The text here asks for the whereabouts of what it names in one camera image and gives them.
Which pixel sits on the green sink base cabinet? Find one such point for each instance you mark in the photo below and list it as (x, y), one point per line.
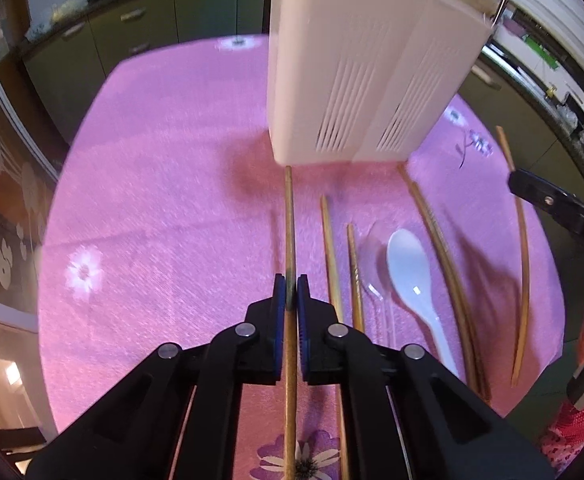
(511, 110)

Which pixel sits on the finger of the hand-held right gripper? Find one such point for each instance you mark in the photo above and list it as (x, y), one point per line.
(546, 200)

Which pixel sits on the green stove base cabinet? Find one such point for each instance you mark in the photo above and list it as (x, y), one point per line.
(122, 25)

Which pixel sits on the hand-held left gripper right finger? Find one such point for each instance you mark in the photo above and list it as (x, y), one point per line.
(303, 330)

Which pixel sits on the wooden chopstick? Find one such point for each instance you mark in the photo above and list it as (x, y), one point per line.
(434, 235)
(524, 250)
(329, 245)
(354, 270)
(289, 220)
(462, 290)

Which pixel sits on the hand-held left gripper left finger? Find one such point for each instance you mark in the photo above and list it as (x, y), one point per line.
(278, 320)

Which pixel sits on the floral glass sliding door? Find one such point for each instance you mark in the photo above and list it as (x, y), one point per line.
(2, 185)

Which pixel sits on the green plastic box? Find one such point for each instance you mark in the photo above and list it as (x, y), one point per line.
(539, 50)

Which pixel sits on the white window blind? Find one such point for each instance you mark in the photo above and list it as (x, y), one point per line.
(546, 10)

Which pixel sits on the clear plastic spoon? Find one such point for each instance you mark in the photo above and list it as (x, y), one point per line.
(374, 270)

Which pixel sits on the white slotted utensil holder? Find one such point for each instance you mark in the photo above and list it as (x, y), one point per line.
(351, 60)

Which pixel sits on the white plastic spoon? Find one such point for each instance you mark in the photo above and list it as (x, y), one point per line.
(406, 265)

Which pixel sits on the pink patterned clothing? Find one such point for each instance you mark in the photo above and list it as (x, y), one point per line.
(576, 430)

